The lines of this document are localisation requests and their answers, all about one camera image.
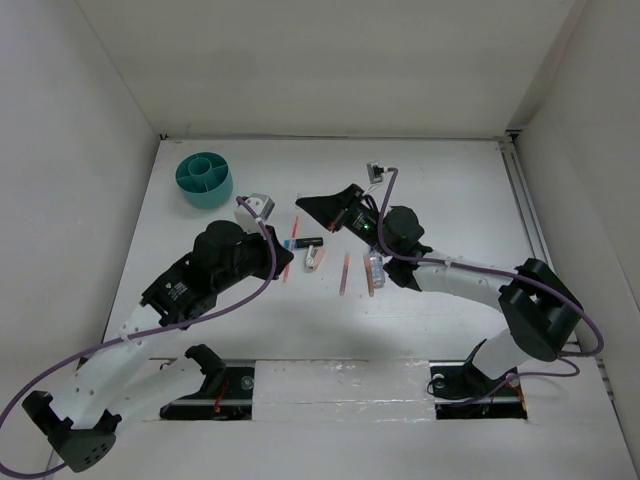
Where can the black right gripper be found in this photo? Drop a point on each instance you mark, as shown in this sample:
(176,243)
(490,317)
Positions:
(326,209)

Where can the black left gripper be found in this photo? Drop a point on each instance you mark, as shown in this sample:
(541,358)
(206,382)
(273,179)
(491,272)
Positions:
(262,241)

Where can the pink pen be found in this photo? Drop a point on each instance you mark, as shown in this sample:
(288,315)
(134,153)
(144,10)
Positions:
(344,274)

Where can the red fineliner pen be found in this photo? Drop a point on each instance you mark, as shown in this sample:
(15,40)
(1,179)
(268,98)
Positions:
(291,250)

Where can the orange pen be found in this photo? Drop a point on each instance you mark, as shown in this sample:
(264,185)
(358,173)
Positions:
(368,275)

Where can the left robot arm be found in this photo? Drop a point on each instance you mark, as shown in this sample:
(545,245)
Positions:
(82,418)

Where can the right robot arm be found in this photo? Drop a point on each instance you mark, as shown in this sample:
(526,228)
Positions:
(539,311)

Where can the blue cap black highlighter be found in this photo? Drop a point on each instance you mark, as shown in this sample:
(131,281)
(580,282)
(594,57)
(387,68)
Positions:
(304,243)

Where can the teal round desk organizer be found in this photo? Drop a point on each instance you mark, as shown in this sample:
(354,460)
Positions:
(205,180)

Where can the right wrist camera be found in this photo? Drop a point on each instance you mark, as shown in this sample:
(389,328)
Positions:
(375,172)

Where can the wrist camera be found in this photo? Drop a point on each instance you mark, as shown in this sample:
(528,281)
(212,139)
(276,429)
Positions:
(256,207)
(375,172)

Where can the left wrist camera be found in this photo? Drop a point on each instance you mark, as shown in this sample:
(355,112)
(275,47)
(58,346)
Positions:
(256,207)

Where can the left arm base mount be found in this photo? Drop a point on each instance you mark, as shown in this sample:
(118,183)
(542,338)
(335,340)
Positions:
(226,393)

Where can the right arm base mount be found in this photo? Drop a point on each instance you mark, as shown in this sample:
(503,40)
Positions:
(462,392)

